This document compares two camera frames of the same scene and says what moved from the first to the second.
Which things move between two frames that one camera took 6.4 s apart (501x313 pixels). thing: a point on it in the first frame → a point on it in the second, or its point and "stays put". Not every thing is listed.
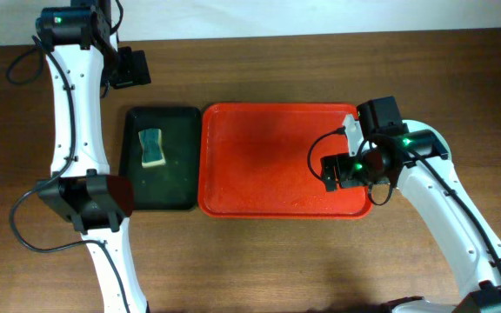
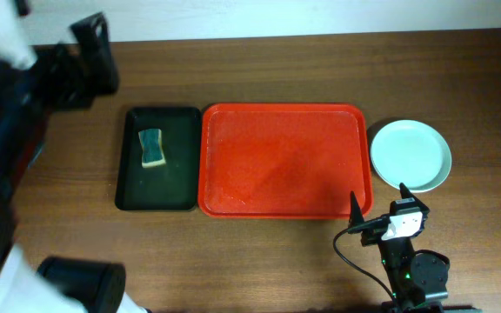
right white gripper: [340, 174] → [420, 216]
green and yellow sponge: [152, 149] stays put
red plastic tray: [263, 161] stays put
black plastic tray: [174, 185] stays put
